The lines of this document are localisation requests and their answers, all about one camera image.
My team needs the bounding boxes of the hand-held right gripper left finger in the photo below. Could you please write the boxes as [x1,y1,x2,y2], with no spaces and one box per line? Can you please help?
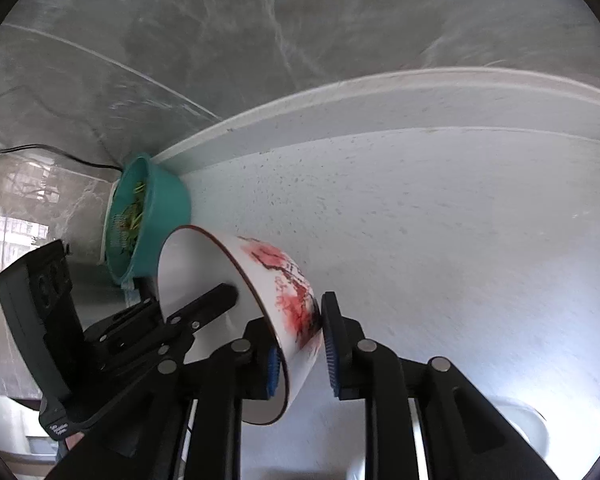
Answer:
[45,317,283,480]

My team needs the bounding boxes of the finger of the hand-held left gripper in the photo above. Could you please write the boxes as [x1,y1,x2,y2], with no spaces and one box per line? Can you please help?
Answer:
[82,297,165,356]
[162,283,239,361]

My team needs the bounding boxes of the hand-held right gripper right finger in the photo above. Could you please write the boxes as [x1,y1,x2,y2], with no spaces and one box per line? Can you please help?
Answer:
[321,291,561,480]

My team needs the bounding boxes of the white bowl red floral print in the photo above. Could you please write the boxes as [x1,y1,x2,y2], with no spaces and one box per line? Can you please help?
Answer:
[156,226,326,426]

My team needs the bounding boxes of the teal plastic bowl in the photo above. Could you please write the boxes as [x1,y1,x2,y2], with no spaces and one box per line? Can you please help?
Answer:
[102,155,192,286]

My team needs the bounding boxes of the chopped green vegetables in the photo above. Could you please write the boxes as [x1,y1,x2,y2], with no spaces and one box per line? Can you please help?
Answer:
[114,179,149,253]

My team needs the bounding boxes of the black cable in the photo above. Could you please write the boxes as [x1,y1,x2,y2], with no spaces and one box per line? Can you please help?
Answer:
[0,130,124,172]

